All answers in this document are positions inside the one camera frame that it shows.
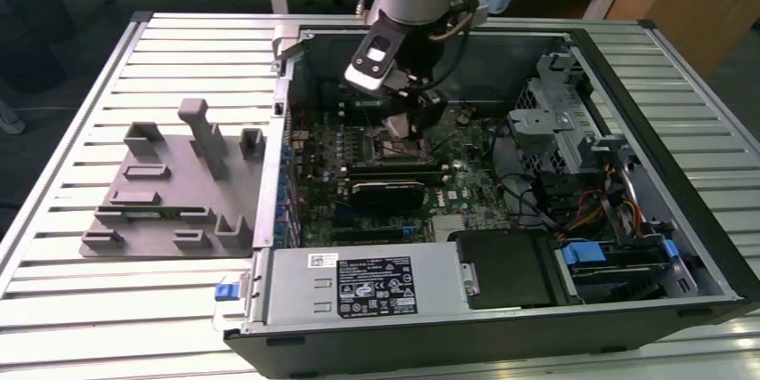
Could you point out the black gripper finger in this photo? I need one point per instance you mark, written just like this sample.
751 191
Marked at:
428 115

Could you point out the silver square CPU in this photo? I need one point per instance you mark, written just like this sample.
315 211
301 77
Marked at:
399 126

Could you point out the black RAM stick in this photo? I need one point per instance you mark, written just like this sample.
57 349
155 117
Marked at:
361 107
392 170
397 179

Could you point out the silver metal drive cage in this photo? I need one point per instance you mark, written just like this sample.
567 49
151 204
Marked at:
535 124

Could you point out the small black graphics card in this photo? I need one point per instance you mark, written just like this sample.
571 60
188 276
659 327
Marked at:
385 197

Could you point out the green motherboard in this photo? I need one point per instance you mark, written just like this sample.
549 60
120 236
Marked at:
475 202

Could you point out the small silver heatsink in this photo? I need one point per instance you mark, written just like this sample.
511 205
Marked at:
448 223

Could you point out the hard disk in blue carrier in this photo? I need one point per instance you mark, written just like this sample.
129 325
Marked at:
584 253

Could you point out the grey plastic parts rack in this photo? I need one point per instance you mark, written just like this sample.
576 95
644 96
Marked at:
189 202

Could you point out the silver power supply black label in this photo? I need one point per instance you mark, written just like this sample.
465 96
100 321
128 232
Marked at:
291 291

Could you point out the green RAM stick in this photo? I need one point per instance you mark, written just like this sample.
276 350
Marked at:
172 210

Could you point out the blue case latch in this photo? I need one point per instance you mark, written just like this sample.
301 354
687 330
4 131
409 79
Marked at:
225 292

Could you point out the black open PC case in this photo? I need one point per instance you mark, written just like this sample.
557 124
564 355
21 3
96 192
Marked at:
356 353

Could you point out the black office chair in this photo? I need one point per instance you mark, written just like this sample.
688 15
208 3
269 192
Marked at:
35 42

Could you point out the grey furniture foot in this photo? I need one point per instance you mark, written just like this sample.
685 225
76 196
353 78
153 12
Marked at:
12 119

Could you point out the white wrist camera black face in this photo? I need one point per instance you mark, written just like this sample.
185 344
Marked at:
373 64

